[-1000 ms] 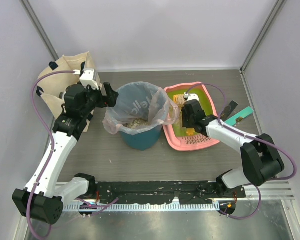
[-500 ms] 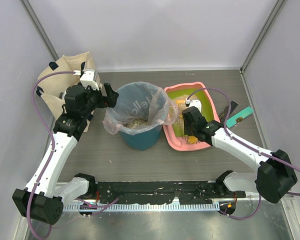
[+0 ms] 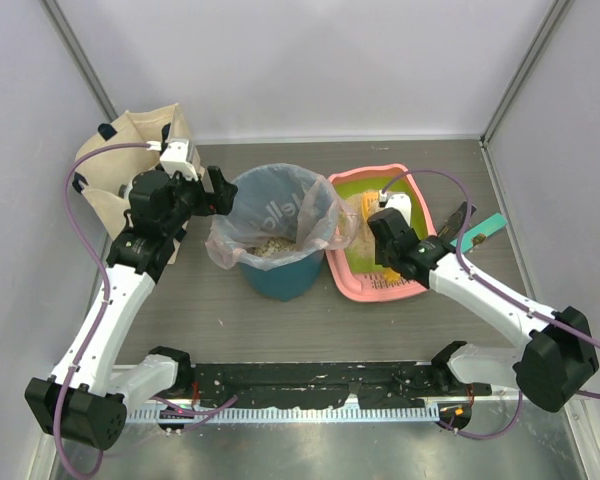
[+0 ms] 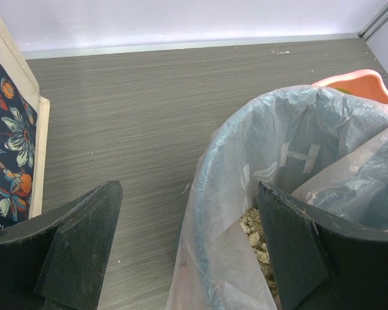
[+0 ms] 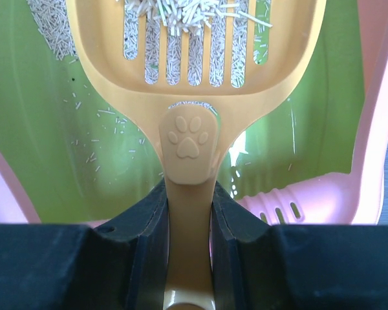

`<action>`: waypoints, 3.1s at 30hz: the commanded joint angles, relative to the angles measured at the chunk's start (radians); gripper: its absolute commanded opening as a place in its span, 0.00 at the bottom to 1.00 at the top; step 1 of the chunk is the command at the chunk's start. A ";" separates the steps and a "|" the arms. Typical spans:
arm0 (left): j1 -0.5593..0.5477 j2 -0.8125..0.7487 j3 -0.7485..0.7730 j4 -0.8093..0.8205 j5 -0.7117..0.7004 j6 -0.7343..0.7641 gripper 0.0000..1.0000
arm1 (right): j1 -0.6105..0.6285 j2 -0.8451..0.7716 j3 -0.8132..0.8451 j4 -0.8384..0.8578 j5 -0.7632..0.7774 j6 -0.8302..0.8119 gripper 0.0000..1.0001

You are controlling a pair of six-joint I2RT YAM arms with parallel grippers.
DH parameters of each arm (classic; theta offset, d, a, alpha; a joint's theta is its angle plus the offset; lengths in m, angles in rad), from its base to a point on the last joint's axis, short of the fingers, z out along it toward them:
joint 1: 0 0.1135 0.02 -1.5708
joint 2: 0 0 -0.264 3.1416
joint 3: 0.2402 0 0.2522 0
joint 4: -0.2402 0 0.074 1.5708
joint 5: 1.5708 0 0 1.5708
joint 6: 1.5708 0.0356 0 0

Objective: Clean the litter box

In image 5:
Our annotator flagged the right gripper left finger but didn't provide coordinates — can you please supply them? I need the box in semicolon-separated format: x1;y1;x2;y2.
0;181;168;309

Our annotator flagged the orange litter scoop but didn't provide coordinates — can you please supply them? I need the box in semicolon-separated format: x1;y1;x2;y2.
67;1;326;309

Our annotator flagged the pink litter box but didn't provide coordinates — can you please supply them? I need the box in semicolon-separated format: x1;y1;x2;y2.
0;1;388;223

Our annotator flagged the beige cat litter pile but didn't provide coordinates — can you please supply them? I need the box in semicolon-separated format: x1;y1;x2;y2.
27;0;274;175

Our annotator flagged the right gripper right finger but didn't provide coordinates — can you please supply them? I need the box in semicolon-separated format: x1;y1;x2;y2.
211;185;388;309

